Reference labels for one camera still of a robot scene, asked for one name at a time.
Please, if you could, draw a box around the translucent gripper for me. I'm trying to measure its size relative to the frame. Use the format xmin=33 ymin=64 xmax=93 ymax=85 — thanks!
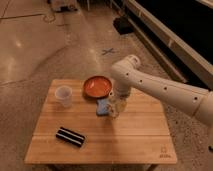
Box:
xmin=108 ymin=92 xmax=127 ymax=117

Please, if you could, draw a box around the small clear bottle white cap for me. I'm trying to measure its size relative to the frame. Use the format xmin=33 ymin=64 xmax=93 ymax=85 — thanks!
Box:
xmin=111 ymin=100 xmax=127 ymax=117

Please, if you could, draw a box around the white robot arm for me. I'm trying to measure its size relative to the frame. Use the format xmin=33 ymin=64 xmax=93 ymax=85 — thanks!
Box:
xmin=110 ymin=55 xmax=213 ymax=127

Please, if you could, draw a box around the blue sponge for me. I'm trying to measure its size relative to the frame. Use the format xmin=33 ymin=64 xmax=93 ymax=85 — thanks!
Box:
xmin=96 ymin=98 xmax=109 ymax=116

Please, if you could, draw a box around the orange bowl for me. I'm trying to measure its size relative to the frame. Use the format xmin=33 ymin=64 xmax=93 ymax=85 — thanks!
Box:
xmin=83 ymin=76 xmax=112 ymax=98

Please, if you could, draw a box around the wooden folding table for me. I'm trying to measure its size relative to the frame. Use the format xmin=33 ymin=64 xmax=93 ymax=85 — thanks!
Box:
xmin=25 ymin=79 xmax=177 ymax=164

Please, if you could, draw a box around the clear plastic cup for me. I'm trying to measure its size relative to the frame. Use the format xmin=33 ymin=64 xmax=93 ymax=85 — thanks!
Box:
xmin=55 ymin=86 xmax=72 ymax=107

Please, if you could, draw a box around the black white striped block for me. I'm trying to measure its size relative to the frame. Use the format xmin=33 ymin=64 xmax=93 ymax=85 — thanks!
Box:
xmin=56 ymin=127 xmax=85 ymax=147

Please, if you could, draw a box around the black object on floor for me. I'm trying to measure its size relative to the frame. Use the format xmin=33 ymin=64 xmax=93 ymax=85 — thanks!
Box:
xmin=113 ymin=17 xmax=133 ymax=35

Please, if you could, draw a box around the white equipment at top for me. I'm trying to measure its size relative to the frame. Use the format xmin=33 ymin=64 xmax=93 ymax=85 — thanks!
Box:
xmin=50 ymin=0 xmax=77 ymax=12

